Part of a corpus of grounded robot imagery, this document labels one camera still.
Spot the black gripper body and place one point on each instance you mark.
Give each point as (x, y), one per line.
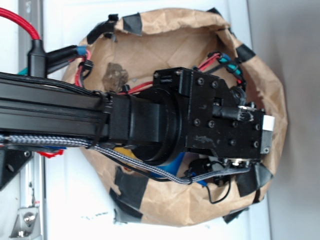
(200, 114)

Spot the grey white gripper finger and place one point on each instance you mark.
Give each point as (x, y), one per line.
(268, 124)

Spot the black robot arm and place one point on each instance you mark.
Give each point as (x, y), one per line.
(46, 107)

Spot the blue plastic capsule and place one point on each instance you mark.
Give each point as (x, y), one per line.
(174, 166)

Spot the yellow rubber duck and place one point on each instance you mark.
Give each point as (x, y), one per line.
(126, 152)

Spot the brown rock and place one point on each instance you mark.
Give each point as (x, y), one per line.
(114, 78)

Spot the brown paper bag bin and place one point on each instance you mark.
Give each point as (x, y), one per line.
(179, 37)

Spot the aluminium rail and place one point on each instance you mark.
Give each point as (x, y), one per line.
(32, 176)

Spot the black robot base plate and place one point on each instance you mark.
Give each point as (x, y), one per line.
(12, 161)

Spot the silver corner bracket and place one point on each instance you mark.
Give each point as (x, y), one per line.
(27, 225)

